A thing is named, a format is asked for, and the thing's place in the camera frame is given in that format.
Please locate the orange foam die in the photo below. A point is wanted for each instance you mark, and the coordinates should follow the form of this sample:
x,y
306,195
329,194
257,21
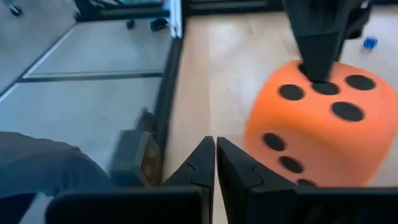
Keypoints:
x,y
311,133

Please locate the small blue die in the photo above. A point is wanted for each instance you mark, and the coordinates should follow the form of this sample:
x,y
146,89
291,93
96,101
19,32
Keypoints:
x,y
370,42

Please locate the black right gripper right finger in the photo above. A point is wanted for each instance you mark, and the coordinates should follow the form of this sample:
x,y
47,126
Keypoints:
x,y
248,199

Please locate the small black foot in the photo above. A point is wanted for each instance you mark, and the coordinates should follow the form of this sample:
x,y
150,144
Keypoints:
x,y
130,24
158,24

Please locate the person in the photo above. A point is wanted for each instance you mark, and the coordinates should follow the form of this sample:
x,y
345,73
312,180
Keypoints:
x,y
46,165

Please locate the black chair caster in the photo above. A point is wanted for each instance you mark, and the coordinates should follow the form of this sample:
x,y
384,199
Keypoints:
x,y
14,8

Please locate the silver aluminium bracket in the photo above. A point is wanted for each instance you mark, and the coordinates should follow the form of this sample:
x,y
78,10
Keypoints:
x,y
175,18

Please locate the black aluminium rig frame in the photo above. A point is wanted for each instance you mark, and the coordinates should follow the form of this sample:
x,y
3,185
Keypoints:
x,y
169,93

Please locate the dark block with brown edge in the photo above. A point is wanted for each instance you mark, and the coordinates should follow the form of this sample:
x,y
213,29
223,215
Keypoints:
x,y
130,158

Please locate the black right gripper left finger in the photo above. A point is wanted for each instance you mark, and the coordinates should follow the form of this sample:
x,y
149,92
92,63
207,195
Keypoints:
x,y
186,202

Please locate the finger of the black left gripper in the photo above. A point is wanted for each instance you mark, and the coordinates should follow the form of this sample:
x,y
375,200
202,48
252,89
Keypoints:
x,y
317,46
357,21

